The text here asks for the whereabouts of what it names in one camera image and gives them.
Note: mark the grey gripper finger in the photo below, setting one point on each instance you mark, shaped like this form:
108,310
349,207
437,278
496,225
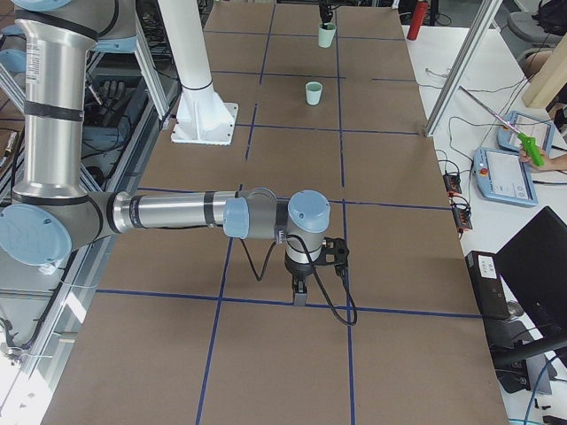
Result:
299,291

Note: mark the white camera mast pedestal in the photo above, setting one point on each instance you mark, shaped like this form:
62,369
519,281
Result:
202,117

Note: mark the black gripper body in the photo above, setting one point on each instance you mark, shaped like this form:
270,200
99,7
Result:
325,10
295,268

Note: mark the black desktop computer box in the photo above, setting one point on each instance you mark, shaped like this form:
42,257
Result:
487,285

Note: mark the person in black shirt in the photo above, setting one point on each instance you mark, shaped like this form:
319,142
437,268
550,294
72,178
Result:
547,68

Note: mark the near blue teach pendant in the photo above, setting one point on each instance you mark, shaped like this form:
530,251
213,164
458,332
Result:
502,177

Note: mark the blue teach pendant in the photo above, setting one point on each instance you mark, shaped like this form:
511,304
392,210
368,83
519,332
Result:
542,130
502,177

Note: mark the aluminium frame post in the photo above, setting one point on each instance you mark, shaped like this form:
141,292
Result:
466,53

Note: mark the black power strip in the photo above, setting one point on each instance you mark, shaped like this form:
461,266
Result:
460,206

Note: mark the red bottle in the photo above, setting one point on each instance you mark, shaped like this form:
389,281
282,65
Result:
418,17

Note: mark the black computer monitor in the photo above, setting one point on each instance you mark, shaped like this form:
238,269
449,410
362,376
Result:
533,265

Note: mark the brown paper table cover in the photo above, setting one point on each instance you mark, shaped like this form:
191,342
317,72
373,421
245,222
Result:
188,327

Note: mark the far blue teach pendant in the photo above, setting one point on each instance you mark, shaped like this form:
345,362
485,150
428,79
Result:
542,130

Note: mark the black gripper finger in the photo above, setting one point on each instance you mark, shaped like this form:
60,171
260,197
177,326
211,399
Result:
326,16

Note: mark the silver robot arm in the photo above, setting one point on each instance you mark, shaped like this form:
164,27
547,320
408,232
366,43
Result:
51,214

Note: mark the silver reacher grabber tool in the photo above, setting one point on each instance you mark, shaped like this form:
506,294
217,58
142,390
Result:
528,142

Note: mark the mint green cup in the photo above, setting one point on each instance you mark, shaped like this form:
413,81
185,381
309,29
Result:
326,34
313,92

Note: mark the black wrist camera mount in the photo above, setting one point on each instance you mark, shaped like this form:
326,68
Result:
334,252

